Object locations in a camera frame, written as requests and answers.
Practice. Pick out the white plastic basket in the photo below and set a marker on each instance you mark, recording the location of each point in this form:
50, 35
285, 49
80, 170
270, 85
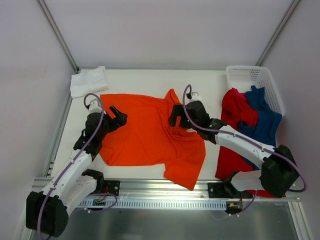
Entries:
242, 77

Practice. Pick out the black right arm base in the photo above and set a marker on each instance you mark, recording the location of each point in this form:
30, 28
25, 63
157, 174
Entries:
217, 190

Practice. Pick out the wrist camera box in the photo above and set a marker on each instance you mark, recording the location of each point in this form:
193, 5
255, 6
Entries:
193, 96
94, 106

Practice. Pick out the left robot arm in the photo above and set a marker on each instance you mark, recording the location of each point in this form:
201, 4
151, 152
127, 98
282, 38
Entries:
48, 211

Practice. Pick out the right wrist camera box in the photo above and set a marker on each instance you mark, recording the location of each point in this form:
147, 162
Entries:
193, 96

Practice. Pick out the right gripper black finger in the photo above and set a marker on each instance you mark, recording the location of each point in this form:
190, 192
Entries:
176, 115
185, 123

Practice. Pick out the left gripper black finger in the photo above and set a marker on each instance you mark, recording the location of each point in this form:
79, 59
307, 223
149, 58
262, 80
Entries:
93, 118
119, 119

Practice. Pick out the orange t shirt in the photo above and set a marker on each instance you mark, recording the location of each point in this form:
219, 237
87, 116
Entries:
147, 138

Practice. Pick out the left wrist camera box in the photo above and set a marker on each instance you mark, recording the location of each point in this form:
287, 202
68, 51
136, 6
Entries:
94, 106

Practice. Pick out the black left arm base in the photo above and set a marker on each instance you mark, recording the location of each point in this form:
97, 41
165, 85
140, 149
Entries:
112, 187

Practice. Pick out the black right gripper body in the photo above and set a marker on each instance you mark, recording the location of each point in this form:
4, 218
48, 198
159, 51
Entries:
180, 116

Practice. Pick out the white folded t shirt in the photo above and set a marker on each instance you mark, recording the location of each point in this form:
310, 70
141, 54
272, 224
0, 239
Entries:
88, 81

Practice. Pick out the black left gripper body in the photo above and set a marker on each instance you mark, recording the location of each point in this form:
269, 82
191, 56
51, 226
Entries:
111, 120

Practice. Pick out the aluminium mounting rail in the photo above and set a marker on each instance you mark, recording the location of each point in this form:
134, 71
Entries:
159, 189

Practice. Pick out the blue t shirt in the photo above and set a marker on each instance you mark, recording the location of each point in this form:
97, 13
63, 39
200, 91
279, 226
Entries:
268, 121

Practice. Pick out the red t shirt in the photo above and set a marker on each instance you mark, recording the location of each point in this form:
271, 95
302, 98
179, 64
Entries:
234, 110

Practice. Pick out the white slotted cable duct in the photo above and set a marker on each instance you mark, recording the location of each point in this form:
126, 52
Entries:
93, 203

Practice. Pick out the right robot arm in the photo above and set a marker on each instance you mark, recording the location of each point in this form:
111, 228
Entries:
276, 168

